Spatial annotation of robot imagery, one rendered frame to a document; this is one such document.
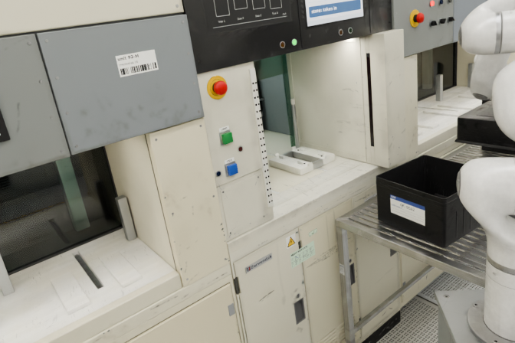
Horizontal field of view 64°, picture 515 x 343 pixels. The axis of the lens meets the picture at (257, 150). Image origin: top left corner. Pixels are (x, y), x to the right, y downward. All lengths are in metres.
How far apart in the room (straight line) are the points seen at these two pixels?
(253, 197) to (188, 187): 0.25
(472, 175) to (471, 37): 0.36
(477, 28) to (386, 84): 0.58
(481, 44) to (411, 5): 0.73
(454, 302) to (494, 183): 0.41
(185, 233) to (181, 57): 0.49
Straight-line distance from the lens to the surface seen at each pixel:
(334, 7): 1.50
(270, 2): 1.31
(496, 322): 1.15
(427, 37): 1.95
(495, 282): 1.09
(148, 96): 1.09
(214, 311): 1.41
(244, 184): 1.31
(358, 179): 1.70
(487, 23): 1.16
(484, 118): 1.76
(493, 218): 0.99
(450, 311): 1.23
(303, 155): 1.90
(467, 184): 0.97
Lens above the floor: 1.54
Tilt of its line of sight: 19 degrees down
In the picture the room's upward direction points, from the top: 8 degrees counter-clockwise
